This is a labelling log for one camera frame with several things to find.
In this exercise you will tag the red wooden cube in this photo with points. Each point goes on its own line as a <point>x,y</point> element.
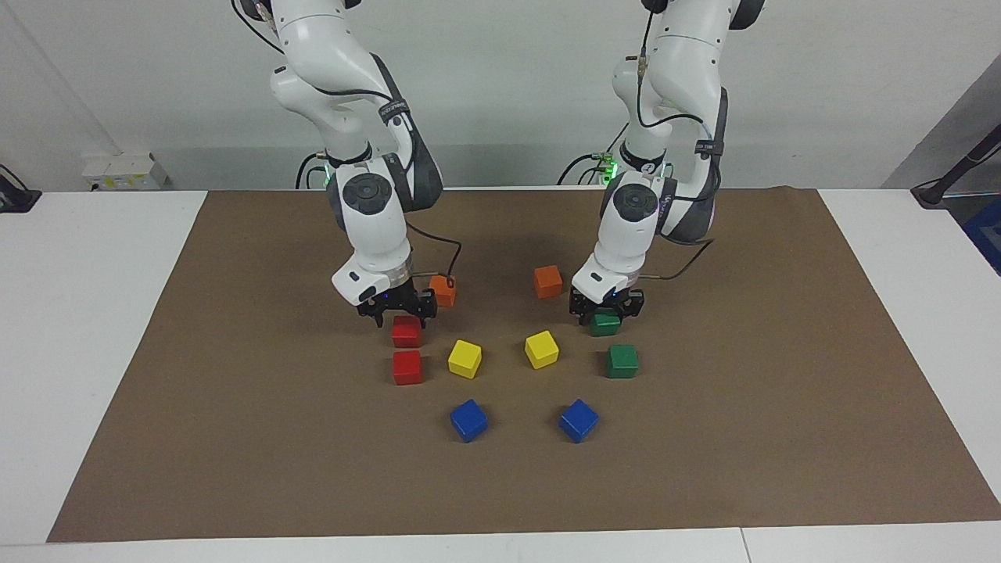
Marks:
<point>406,334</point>
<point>407,367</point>

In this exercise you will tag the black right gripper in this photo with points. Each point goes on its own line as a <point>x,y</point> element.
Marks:
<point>395,299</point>

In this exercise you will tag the blue wooden cube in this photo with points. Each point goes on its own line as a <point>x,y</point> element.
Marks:
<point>578,421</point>
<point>468,420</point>

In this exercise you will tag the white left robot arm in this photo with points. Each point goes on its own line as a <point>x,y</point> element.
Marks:
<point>633,227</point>

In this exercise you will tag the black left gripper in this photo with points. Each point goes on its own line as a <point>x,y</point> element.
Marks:
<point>608,299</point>

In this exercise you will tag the brown table mat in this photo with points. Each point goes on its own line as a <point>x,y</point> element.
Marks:
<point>704,469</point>

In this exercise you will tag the black clamp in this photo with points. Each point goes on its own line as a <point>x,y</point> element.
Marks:
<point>16,195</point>

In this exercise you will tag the orange wooden cube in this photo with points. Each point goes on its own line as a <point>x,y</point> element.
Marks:
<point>447,295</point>
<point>547,281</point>

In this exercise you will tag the blue object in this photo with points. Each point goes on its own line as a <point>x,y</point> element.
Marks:
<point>987,234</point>

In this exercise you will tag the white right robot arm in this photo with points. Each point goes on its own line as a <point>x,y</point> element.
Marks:
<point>367,227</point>

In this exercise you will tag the white power box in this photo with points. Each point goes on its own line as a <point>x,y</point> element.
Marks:
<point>125,172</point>

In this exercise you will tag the black stand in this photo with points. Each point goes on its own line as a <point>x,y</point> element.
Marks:
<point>934,191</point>

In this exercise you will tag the yellow wooden cube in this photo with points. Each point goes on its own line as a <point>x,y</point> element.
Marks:
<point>464,359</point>
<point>541,349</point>

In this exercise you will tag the green wooden cube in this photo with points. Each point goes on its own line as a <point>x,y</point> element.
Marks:
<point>622,361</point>
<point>606,325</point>

